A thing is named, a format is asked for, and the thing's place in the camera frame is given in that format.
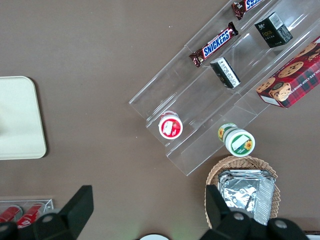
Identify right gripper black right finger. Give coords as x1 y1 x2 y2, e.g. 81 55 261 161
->
199 184 266 240

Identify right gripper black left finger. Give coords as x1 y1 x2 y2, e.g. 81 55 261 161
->
16 184 95 240

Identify light tan wicker basket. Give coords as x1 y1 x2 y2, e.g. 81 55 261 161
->
204 155 281 230

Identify beige plastic tray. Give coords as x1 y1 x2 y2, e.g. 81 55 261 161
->
0 75 48 161

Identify clear acrylic bottle rack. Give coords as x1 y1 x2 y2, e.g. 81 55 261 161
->
0 198 55 226

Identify red cola bottle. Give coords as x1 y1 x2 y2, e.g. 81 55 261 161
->
0 204 25 224
16 203 46 230

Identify silver foil packets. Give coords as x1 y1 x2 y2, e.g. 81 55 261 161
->
217 169 276 227

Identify green lid yogurt cup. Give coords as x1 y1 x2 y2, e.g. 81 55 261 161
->
217 122 256 158

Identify red lid yogurt cup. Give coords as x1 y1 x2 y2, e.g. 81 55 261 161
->
157 110 184 140

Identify clear acrylic stepped shelf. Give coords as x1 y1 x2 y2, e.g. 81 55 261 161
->
128 0 320 177

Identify small black carton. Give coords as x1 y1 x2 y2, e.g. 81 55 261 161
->
254 11 294 49
209 56 242 89

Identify red tartan cookie box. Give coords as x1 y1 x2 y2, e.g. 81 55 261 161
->
255 35 320 109

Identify Snickers chocolate bar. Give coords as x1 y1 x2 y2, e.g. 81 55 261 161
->
188 21 239 69
230 0 266 21

